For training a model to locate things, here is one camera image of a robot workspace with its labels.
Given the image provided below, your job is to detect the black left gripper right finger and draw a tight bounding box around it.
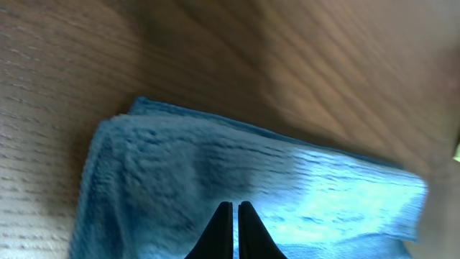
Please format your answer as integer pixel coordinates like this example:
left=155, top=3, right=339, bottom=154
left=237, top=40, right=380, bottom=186
left=238, top=201, right=287, bottom=259

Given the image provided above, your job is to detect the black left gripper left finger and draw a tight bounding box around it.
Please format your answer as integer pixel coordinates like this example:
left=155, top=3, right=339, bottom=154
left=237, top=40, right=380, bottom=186
left=185, top=201, right=234, bottom=259

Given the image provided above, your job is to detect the blue microfiber cloth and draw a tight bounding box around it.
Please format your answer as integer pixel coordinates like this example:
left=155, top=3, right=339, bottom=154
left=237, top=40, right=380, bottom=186
left=69, top=98, right=428, bottom=258

